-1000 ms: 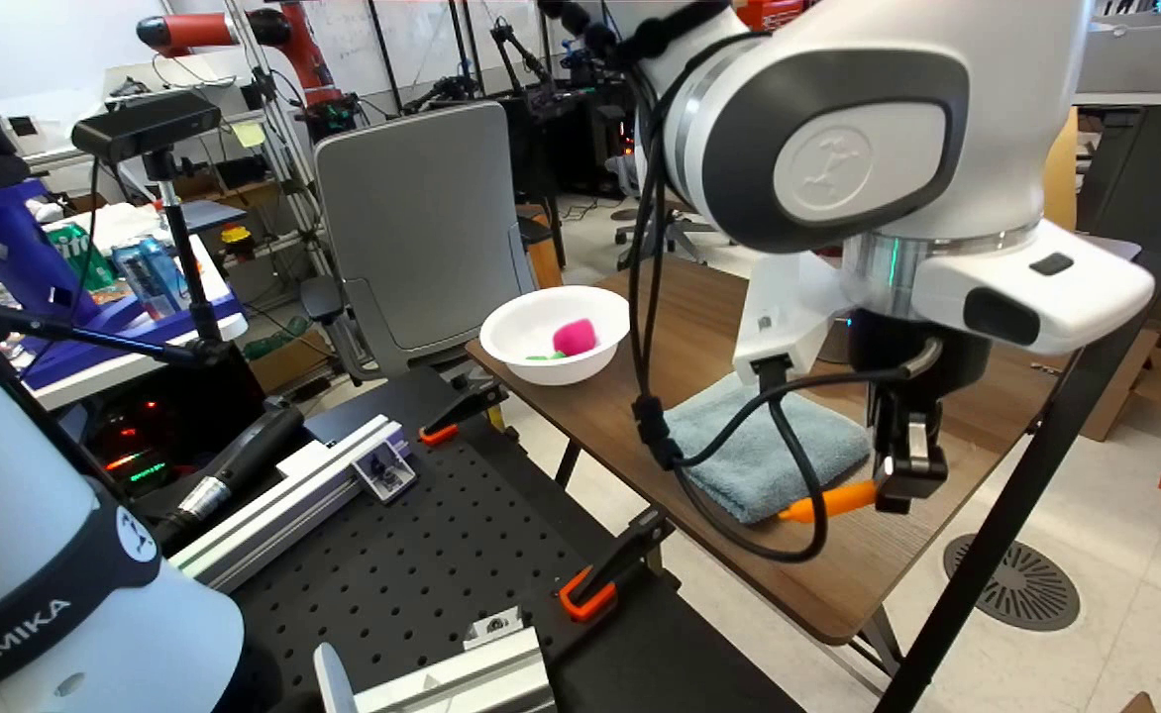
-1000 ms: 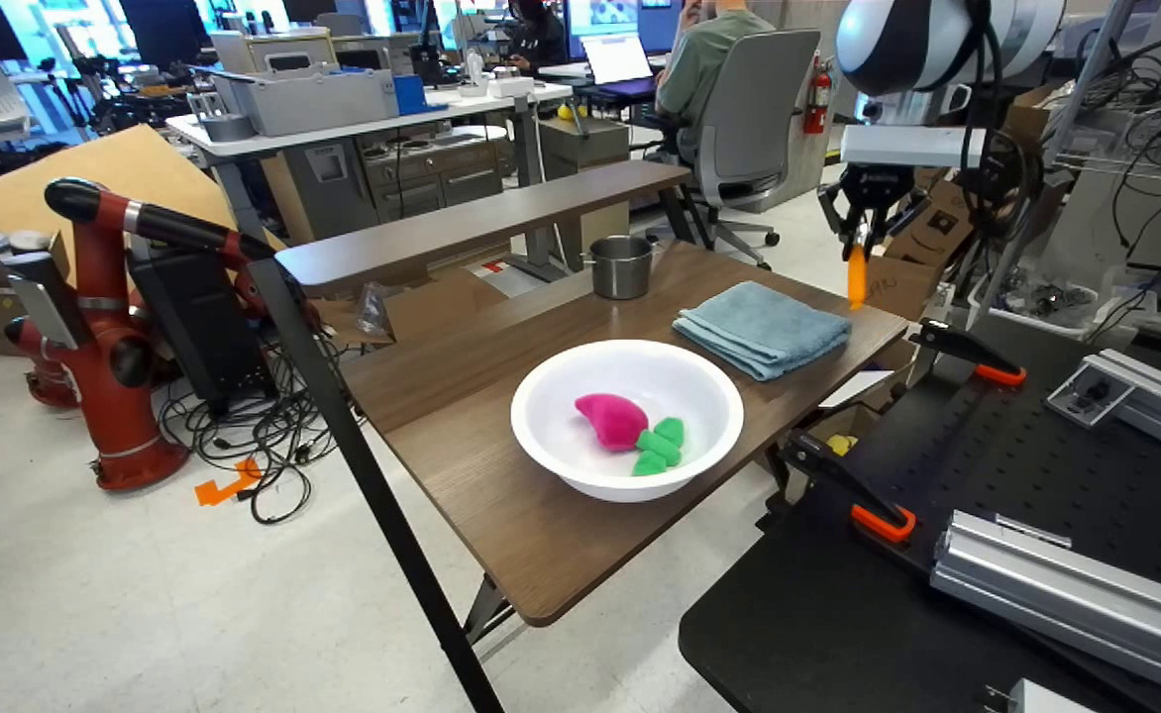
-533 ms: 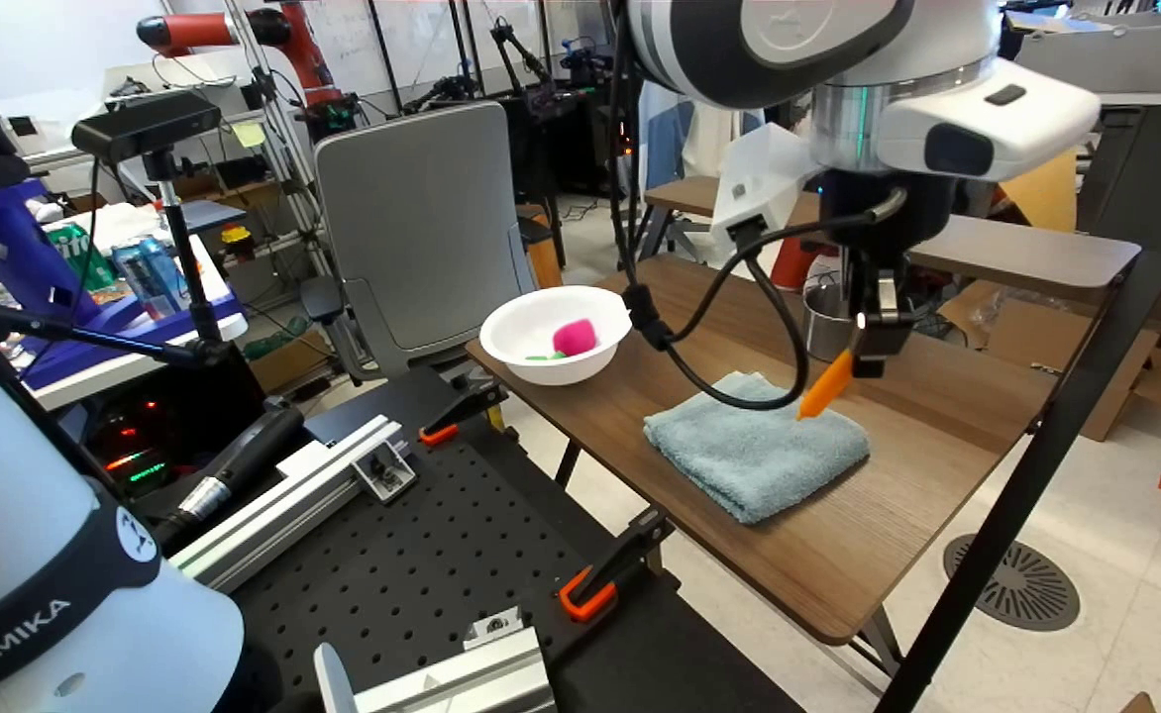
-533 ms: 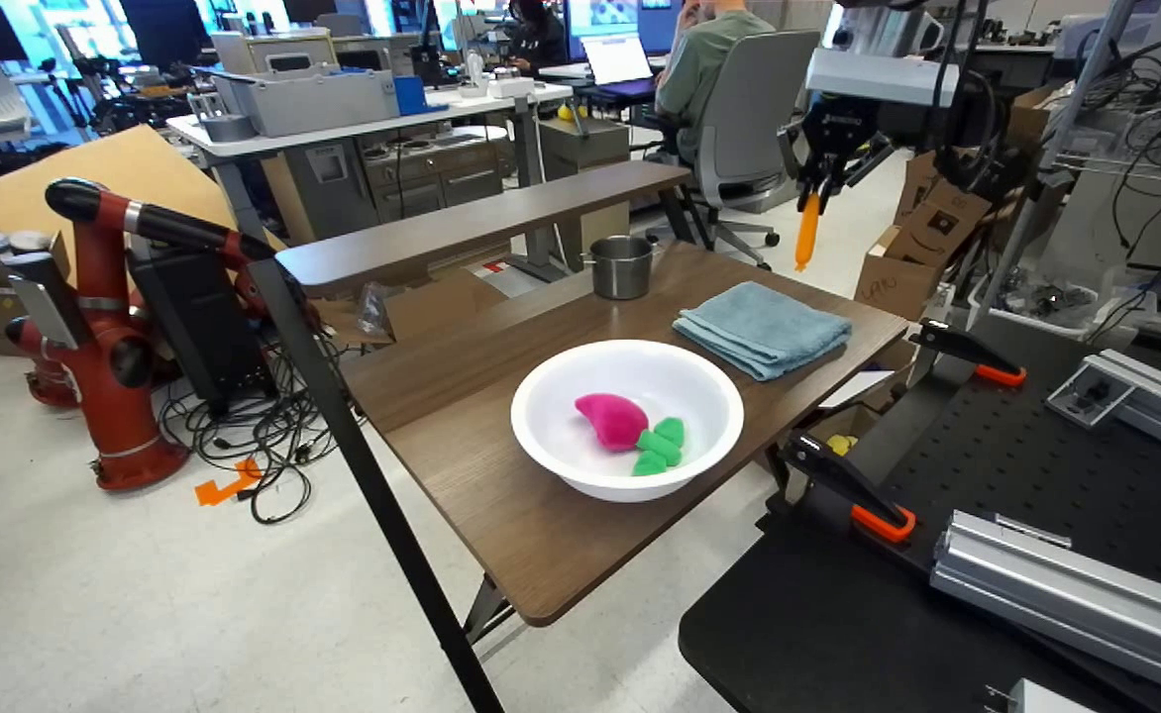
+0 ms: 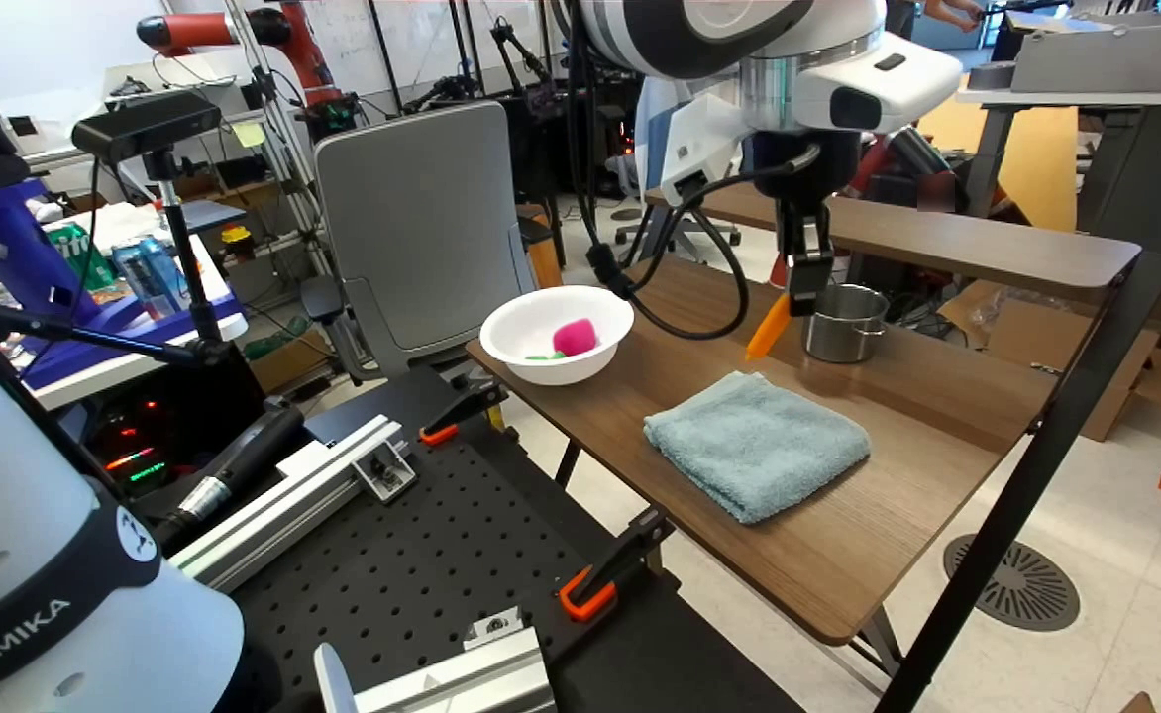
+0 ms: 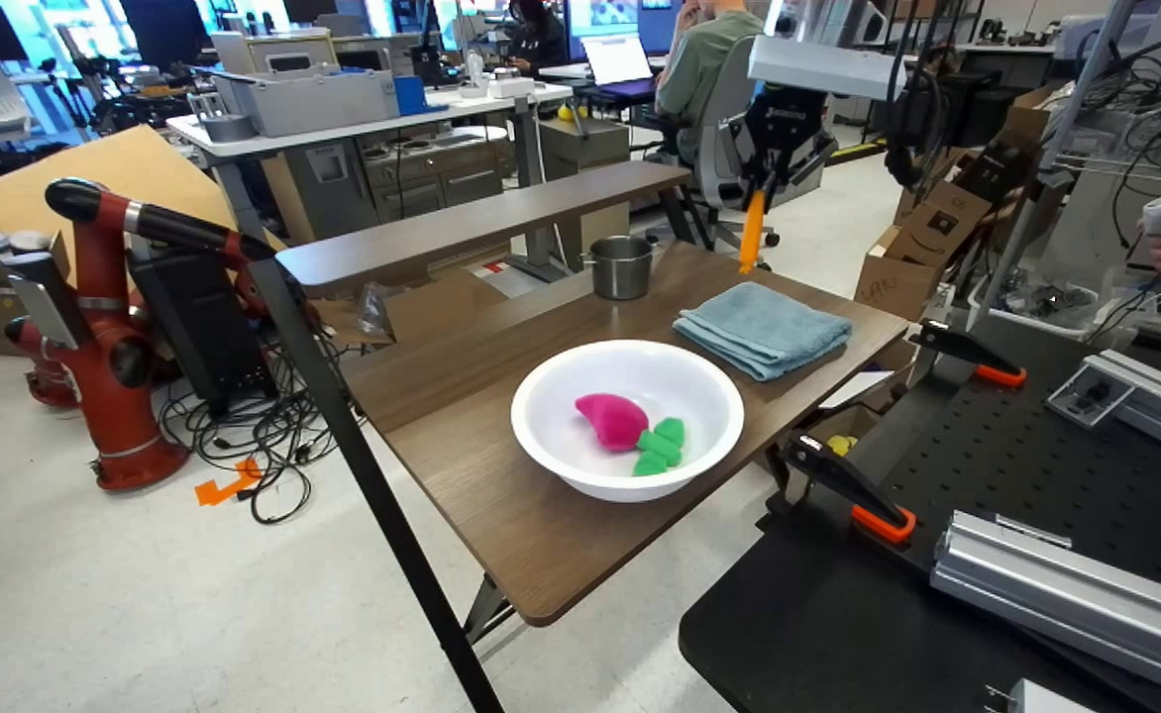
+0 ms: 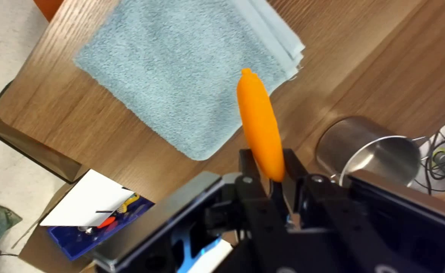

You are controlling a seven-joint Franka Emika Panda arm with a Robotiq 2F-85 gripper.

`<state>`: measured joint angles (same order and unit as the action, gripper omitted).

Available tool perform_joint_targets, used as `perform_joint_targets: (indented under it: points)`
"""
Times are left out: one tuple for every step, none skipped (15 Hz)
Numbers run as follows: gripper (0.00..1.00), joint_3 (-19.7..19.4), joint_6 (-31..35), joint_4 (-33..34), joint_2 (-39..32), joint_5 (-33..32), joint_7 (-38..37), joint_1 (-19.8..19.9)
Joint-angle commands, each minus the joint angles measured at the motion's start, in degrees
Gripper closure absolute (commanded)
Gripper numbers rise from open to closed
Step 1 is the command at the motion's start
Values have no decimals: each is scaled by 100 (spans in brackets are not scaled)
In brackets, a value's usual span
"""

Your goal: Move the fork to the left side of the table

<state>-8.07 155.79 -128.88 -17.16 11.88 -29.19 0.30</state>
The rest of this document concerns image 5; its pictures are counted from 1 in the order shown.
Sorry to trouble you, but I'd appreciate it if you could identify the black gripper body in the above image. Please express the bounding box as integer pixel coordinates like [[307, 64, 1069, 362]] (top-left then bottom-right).
[[749, 125, 866, 260]]

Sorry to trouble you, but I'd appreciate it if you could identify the white Franka robot base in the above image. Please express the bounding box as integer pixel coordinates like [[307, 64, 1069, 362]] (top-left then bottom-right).
[[0, 354, 251, 713]]

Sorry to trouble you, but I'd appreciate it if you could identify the metal cup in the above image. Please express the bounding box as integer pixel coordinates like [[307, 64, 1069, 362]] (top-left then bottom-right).
[[802, 278, 897, 367]]

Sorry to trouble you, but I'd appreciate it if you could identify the raised wooden shelf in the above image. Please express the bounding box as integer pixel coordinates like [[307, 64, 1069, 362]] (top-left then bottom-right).
[[703, 178, 1144, 293]]

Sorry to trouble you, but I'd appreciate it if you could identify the blue folded towel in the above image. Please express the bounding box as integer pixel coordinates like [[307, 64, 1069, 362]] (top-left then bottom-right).
[[637, 367, 877, 527]]

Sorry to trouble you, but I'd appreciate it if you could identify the tan cardboard sheet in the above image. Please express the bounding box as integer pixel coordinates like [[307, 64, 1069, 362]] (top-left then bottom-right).
[[913, 96, 1088, 235]]

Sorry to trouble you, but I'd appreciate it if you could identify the brown cardboard box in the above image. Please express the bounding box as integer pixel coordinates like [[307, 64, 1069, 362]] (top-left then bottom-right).
[[933, 274, 1161, 445]]

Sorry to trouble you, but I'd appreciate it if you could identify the pink toy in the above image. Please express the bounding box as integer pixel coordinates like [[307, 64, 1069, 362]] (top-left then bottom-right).
[[550, 313, 601, 362]]

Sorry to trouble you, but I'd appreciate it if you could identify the white bowl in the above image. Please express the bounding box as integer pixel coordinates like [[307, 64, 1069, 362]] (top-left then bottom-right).
[[477, 282, 637, 387]]

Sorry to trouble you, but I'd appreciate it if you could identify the black diagonal metal strut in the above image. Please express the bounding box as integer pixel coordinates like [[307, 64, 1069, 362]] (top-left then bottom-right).
[[871, 235, 1161, 713]]

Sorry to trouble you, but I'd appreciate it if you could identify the grey metal desk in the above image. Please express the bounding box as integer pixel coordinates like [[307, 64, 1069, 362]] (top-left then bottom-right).
[[961, 22, 1161, 240]]

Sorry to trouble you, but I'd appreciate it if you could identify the black orange clamp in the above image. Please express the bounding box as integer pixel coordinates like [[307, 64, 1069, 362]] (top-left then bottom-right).
[[550, 507, 678, 624], [418, 371, 512, 453]]

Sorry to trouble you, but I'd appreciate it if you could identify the round floor drain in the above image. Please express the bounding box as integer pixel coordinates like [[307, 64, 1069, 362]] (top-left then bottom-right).
[[940, 532, 1088, 635]]

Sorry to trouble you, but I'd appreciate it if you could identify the black perforated breadboard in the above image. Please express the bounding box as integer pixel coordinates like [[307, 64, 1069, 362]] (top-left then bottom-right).
[[226, 393, 809, 713]]

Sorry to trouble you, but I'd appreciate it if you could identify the black controller box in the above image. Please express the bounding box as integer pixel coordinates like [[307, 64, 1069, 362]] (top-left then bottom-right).
[[81, 336, 308, 532]]

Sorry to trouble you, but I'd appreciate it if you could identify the teal box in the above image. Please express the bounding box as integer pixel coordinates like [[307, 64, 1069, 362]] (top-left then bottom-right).
[[114, 235, 199, 313]]

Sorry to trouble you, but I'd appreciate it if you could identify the blue purple device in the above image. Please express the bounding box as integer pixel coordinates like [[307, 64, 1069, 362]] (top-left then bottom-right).
[[0, 175, 96, 334]]

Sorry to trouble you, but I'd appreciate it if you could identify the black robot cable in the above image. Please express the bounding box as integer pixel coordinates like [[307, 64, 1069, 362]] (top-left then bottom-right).
[[588, 171, 756, 346]]

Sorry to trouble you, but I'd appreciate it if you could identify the aluminium extrusion rail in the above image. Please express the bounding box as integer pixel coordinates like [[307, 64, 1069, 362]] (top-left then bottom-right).
[[167, 413, 422, 589], [354, 607, 558, 713]]

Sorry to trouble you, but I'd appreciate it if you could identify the black camera on stand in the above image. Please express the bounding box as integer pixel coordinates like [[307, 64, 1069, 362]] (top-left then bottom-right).
[[70, 88, 229, 354]]

